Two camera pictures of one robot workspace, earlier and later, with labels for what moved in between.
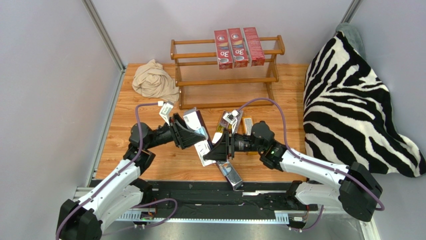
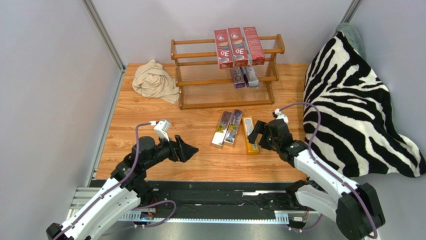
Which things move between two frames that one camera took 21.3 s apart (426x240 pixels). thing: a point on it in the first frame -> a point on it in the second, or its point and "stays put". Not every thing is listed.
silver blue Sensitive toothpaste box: [196, 119] -> [238, 79]
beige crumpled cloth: [152, 80] stays put
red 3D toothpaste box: [223, 50] stays put
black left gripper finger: [181, 121] -> [184, 147]
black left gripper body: [168, 133] -> [165, 149]
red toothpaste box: [256, 55] stays put
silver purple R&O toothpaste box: [231, 174] -> [250, 78]
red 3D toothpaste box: [240, 57] stays put
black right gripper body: [228, 145] -> [266, 135]
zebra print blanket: [347, 117] stays put
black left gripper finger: [190, 138] -> [188, 153]
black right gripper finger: [219, 151] -> [258, 129]
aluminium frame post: [100, 25] stays put
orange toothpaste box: [247, 121] stays put
